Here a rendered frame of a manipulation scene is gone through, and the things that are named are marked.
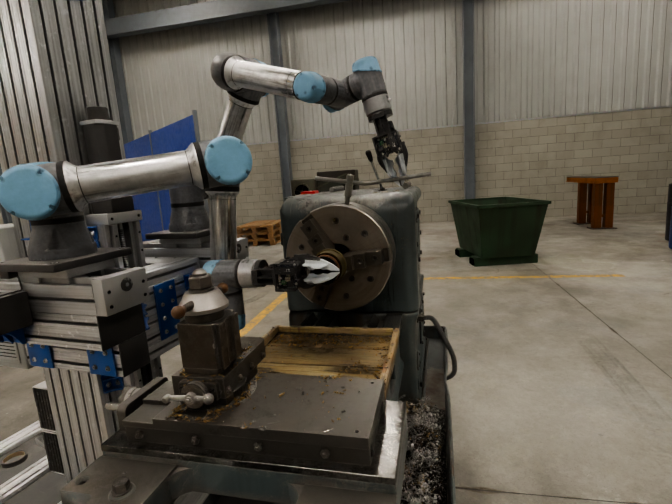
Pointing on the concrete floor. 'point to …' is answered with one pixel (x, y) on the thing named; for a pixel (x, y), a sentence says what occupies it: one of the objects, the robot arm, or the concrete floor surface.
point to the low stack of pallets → (261, 231)
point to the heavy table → (595, 200)
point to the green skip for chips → (498, 229)
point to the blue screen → (156, 201)
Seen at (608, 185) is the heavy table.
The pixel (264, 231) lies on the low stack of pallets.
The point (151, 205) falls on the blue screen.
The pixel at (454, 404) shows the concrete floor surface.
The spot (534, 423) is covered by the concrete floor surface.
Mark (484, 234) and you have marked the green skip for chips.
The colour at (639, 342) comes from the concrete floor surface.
